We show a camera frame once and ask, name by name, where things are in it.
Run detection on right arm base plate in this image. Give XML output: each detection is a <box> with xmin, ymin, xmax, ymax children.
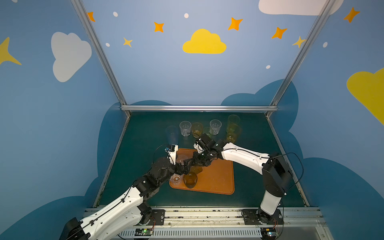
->
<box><xmin>241</xmin><ymin>209</ymin><xmax>284</xmax><ymax>225</ymax></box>

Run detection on orange plastic tray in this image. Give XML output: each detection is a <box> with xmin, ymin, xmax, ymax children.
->
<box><xmin>169</xmin><ymin>159</ymin><xmax>235</xmax><ymax>195</ymax></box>

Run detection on clear faceted glass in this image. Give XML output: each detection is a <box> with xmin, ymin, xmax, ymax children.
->
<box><xmin>176</xmin><ymin>155</ymin><xmax>189</xmax><ymax>165</ymax></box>
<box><xmin>179</xmin><ymin>121</ymin><xmax>192</xmax><ymax>137</ymax></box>
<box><xmin>210</xmin><ymin>119</ymin><xmax>222</xmax><ymax>136</ymax></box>
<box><xmin>169</xmin><ymin>174</ymin><xmax>183</xmax><ymax>186</ymax></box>

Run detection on frosted blue tall cup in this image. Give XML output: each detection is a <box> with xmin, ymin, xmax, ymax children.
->
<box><xmin>165</xmin><ymin>126</ymin><xmax>179</xmax><ymax>145</ymax></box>

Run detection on green clear cup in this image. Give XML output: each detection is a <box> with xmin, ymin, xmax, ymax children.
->
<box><xmin>203</xmin><ymin>127</ymin><xmax>213</xmax><ymax>139</ymax></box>

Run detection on left controller board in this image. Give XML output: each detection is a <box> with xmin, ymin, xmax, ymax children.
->
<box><xmin>134</xmin><ymin>229</ymin><xmax>154</xmax><ymax>238</ymax></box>

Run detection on tall amber clear cup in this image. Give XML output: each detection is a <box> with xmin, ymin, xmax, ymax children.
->
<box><xmin>191</xmin><ymin>122</ymin><xmax>204</xmax><ymax>138</ymax></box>

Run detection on aluminium frame back bar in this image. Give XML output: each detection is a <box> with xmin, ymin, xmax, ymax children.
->
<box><xmin>121</xmin><ymin>105</ymin><xmax>278</xmax><ymax>112</ymax></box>

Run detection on controller board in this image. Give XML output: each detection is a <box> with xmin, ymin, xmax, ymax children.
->
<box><xmin>134</xmin><ymin>229</ymin><xmax>154</xmax><ymax>238</ymax></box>
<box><xmin>261</xmin><ymin>228</ymin><xmax>278</xmax><ymax>240</ymax></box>

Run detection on aluminium frame left post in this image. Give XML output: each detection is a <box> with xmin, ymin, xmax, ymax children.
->
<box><xmin>71</xmin><ymin>0</ymin><xmax>127</xmax><ymax>107</ymax></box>

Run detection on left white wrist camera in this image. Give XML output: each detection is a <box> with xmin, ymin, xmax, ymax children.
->
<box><xmin>165</xmin><ymin>145</ymin><xmax>179</xmax><ymax>165</ymax></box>

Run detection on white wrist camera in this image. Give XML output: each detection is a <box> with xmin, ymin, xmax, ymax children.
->
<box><xmin>165</xmin><ymin>145</ymin><xmax>179</xmax><ymax>165</ymax></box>
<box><xmin>194</xmin><ymin>142</ymin><xmax>204</xmax><ymax>154</ymax></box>

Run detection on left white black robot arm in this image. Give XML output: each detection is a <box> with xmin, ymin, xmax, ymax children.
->
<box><xmin>60</xmin><ymin>158</ymin><xmax>193</xmax><ymax>240</ymax></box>

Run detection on aluminium frame right post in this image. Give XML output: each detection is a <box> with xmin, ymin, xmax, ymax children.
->
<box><xmin>266</xmin><ymin>0</ymin><xmax>337</xmax><ymax>119</ymax></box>

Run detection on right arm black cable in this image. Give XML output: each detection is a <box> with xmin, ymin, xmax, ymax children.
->
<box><xmin>269</xmin><ymin>151</ymin><xmax>304</xmax><ymax>190</ymax></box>

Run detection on aluminium mounting rail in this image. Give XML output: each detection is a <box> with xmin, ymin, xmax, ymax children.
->
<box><xmin>73</xmin><ymin>206</ymin><xmax>334</xmax><ymax>240</ymax></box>

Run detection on yellow ribbed glass front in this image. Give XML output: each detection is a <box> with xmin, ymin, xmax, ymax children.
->
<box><xmin>226</xmin><ymin>124</ymin><xmax>242</xmax><ymax>143</ymax></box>

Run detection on dark amber textured cup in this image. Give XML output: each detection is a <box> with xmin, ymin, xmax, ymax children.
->
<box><xmin>190</xmin><ymin>166</ymin><xmax>203</xmax><ymax>175</ymax></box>
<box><xmin>183</xmin><ymin>172</ymin><xmax>198</xmax><ymax>189</ymax></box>

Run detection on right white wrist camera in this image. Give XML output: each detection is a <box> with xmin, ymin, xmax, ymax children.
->
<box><xmin>194</xmin><ymin>142</ymin><xmax>204</xmax><ymax>154</ymax></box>

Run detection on yellow-green glass back right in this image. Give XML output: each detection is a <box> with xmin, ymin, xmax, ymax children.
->
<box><xmin>228</xmin><ymin>115</ymin><xmax>241</xmax><ymax>126</ymax></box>

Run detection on aluminium frame post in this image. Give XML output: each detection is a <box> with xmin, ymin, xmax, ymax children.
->
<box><xmin>266</xmin><ymin>0</ymin><xmax>337</xmax><ymax>119</ymax></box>
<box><xmin>71</xmin><ymin>0</ymin><xmax>127</xmax><ymax>107</ymax></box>

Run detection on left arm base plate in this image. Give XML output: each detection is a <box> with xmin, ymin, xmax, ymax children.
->
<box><xmin>140</xmin><ymin>209</ymin><xmax>165</xmax><ymax>226</ymax></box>

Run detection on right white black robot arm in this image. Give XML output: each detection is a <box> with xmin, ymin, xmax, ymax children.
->
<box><xmin>192</xmin><ymin>134</ymin><xmax>293</xmax><ymax>225</ymax></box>

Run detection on right controller board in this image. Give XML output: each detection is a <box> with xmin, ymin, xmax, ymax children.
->
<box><xmin>261</xmin><ymin>228</ymin><xmax>278</xmax><ymax>240</ymax></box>

